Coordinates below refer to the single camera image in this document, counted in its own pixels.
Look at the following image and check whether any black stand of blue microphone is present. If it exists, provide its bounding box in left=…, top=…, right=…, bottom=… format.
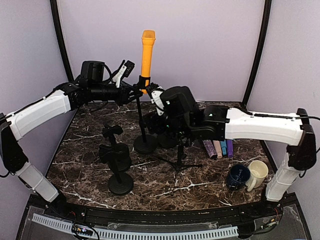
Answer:
left=108, top=153, right=134, bottom=196

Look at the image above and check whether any beige microphone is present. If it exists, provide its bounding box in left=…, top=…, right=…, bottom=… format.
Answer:
left=213, top=140, right=223, bottom=159

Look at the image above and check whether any black tripod shock-mount stand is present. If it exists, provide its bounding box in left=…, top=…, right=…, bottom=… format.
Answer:
left=152, top=132, right=204, bottom=196

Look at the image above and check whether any blue microphone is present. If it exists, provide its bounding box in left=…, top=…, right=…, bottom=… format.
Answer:
left=220, top=140, right=228, bottom=156

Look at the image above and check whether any black stand of beige microphone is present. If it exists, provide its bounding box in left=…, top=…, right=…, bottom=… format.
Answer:
left=98, top=123, right=132, bottom=172

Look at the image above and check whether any right black frame post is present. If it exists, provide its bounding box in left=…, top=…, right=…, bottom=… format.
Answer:
left=241, top=0, right=272, bottom=108

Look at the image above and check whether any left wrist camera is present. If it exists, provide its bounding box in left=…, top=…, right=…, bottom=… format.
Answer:
left=111, top=60, right=135, bottom=88

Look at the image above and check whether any black frame post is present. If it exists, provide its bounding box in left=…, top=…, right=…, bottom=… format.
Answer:
left=49, top=0, right=74, bottom=82
left=241, top=0, right=272, bottom=108

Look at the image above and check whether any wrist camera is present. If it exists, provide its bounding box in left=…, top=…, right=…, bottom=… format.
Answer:
left=111, top=60, right=135, bottom=88
left=146, top=82, right=165, bottom=116

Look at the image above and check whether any cream mug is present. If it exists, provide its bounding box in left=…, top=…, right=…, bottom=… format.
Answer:
left=245, top=160, right=269, bottom=192

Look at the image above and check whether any black front rail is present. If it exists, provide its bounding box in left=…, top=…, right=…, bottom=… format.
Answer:
left=38, top=200, right=284, bottom=229

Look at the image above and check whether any white cable tray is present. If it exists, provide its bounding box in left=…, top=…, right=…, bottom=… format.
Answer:
left=31, top=213, right=239, bottom=240

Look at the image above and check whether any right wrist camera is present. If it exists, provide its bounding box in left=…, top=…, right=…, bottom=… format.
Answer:
left=146, top=82, right=165, bottom=116

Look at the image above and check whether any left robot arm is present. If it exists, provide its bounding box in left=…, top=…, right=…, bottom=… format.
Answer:
left=0, top=60, right=142, bottom=218

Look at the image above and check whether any left black frame post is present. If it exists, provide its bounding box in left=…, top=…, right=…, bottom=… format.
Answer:
left=49, top=0, right=74, bottom=82

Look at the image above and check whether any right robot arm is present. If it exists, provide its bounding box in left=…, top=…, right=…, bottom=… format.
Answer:
left=143, top=83, right=318, bottom=217

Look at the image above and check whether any black stand of orange microphone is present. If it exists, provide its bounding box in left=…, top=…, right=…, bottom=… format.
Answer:
left=133, top=75, right=158, bottom=154

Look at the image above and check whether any black stand of purple microphone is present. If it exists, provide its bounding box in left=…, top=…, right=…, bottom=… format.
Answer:
left=156, top=133, right=178, bottom=149

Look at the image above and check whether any dark blue mug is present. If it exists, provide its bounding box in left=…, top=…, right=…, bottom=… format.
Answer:
left=225, top=164, right=251, bottom=191

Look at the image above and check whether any purple microphone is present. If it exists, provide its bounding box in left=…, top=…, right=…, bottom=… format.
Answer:
left=226, top=139, right=234, bottom=158

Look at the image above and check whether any orange microphone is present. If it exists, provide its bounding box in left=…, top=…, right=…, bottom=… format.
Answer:
left=140, top=29, right=156, bottom=94

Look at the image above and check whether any glitter silver-head microphone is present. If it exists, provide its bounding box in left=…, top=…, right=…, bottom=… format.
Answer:
left=202, top=140, right=218, bottom=159

